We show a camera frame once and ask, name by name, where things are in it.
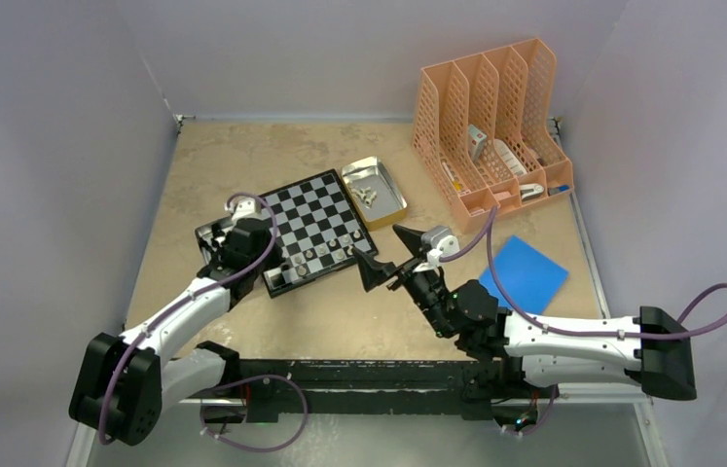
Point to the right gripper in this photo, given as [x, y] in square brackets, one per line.
[374, 273]

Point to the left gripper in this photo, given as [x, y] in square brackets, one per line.
[273, 261]

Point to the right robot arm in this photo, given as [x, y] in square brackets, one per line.
[649, 350]

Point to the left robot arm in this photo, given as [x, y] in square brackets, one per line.
[126, 381]

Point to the silver tray of black pieces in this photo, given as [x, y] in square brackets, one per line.
[212, 240]

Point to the yellow tray of white pieces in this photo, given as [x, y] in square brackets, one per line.
[376, 195]

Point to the black and white chessboard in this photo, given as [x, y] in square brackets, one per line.
[318, 225]

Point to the blue flat sheet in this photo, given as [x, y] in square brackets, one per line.
[530, 278]

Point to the black base bar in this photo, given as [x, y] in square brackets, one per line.
[474, 391]

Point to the white stapler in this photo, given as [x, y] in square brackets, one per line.
[531, 191]

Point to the orange file organizer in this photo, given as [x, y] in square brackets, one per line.
[481, 129]

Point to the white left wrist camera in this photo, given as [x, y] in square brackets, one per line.
[243, 209]

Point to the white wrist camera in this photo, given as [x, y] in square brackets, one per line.
[437, 243]
[243, 209]

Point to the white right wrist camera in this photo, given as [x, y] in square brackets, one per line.
[437, 243]

